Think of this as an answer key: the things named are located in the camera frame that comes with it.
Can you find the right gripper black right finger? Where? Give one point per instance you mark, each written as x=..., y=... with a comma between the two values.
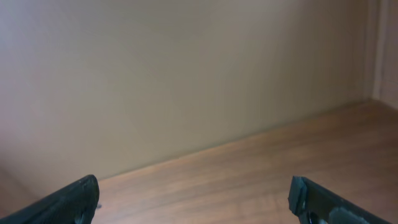
x=314, y=204

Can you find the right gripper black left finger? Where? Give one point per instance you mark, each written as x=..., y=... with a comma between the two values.
x=75, y=203

